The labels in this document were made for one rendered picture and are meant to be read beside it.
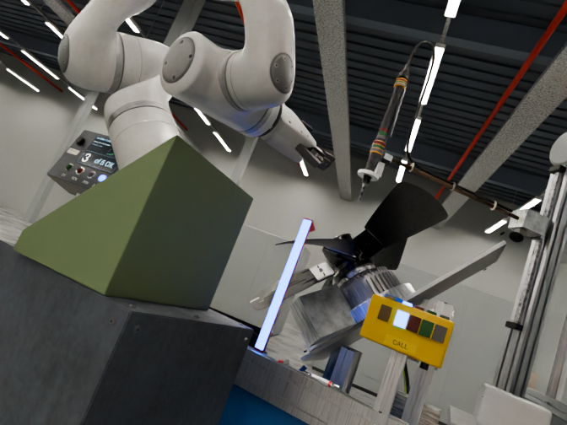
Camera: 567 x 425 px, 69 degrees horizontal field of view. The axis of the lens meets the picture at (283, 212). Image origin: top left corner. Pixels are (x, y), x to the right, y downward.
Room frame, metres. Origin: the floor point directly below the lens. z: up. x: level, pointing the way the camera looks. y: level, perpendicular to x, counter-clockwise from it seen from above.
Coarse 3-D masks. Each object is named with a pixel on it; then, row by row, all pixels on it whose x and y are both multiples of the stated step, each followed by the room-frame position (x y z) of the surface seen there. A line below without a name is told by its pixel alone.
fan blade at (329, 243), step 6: (294, 240) 1.09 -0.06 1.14; (306, 240) 1.09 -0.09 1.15; (312, 240) 1.08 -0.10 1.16; (318, 240) 1.08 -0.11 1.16; (324, 240) 1.07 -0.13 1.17; (330, 240) 1.06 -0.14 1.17; (336, 240) 1.06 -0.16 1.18; (342, 240) 1.05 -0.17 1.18; (348, 240) 1.04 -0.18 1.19; (324, 246) 1.24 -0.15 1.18; (330, 246) 1.18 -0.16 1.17; (336, 246) 1.15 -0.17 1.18; (342, 246) 1.12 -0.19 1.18; (348, 246) 1.10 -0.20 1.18; (348, 252) 1.20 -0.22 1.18
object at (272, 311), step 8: (304, 224) 0.98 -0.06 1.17; (304, 232) 0.98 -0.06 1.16; (296, 240) 0.98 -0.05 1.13; (304, 240) 0.98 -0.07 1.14; (296, 248) 0.98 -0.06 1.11; (296, 256) 0.98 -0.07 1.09; (288, 264) 0.98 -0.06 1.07; (288, 272) 0.98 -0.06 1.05; (280, 280) 0.98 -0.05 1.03; (288, 280) 0.98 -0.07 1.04; (280, 288) 0.98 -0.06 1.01; (280, 296) 0.98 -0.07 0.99; (272, 304) 0.98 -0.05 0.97; (272, 312) 0.98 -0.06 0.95; (272, 320) 0.98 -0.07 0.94; (264, 328) 0.98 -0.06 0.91; (264, 336) 0.98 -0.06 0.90; (256, 344) 0.98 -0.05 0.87; (264, 344) 0.98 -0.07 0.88
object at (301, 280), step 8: (296, 272) 1.43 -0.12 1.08; (304, 272) 1.40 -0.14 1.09; (296, 280) 1.38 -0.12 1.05; (304, 280) 1.36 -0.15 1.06; (312, 280) 1.35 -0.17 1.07; (264, 288) 1.46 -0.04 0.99; (272, 288) 1.40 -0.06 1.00; (288, 288) 1.35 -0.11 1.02; (296, 288) 1.34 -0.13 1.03; (304, 288) 1.32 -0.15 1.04; (256, 296) 1.42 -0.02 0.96; (264, 296) 1.37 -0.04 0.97; (272, 296) 1.35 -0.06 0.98; (288, 296) 1.31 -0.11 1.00; (256, 304) 1.33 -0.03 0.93; (264, 304) 1.31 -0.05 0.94
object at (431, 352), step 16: (400, 304) 0.81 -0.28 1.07; (368, 320) 0.83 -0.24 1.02; (432, 320) 0.78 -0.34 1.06; (448, 320) 0.77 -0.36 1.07; (368, 336) 0.83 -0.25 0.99; (384, 336) 0.81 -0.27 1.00; (400, 336) 0.80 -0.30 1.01; (416, 336) 0.79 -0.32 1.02; (448, 336) 0.77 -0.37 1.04; (416, 352) 0.79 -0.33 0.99; (432, 352) 0.77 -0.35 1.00
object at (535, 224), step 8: (528, 208) 1.35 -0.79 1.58; (520, 216) 1.38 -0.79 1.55; (528, 216) 1.36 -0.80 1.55; (536, 216) 1.36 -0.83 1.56; (544, 216) 1.37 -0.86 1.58; (512, 224) 1.40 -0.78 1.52; (520, 224) 1.37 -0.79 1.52; (528, 224) 1.36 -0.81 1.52; (536, 224) 1.36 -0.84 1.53; (544, 224) 1.37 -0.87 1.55; (528, 232) 1.39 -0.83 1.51; (536, 232) 1.36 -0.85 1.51; (544, 232) 1.37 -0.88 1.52
